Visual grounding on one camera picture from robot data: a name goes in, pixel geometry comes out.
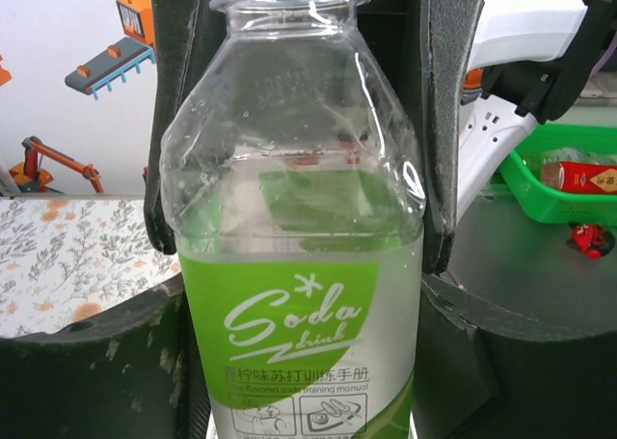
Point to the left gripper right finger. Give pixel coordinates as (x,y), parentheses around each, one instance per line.
(520,391)

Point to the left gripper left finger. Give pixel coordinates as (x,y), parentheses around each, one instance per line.
(87,386)

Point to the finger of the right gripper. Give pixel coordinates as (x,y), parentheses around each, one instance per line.
(448,72)
(173,48)

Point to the soda bottle with green label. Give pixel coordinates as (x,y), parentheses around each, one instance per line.
(299,313)

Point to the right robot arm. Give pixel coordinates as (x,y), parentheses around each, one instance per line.
(525,29)

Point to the red labelled bottle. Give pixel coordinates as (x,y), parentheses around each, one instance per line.
(578,178)

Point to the floral patterned table mat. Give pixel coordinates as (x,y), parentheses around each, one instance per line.
(72,255)

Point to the green plastic basket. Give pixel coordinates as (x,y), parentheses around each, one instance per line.
(535,202)

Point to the small red object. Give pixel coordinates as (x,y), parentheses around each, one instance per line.
(590,241)

